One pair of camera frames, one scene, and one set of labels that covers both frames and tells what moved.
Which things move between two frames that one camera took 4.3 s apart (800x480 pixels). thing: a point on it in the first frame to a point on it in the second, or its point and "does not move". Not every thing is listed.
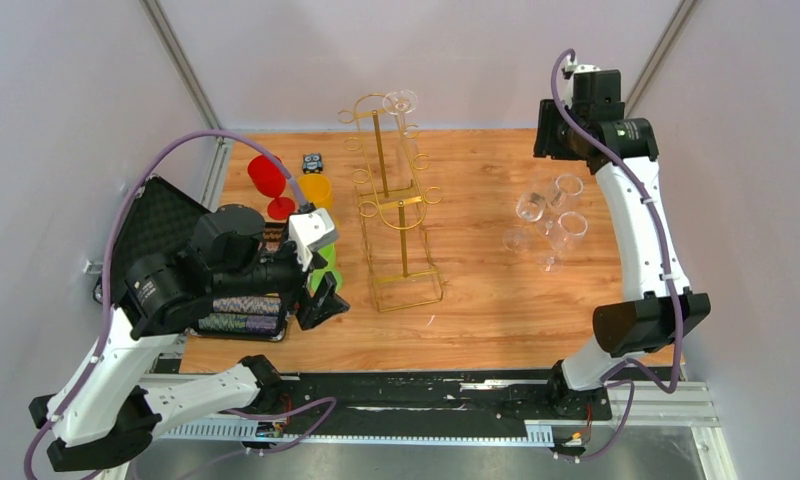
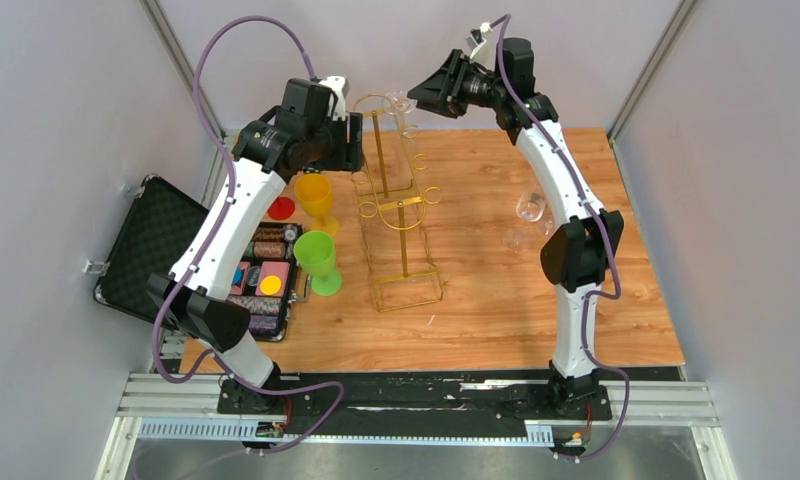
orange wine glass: [316, 188] does not move
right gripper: [547, 143] to [443, 95]
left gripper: [327, 303] to [350, 155]
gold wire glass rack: [392, 198] does not move
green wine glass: [329, 253] does not move
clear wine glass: [529, 208] does not move
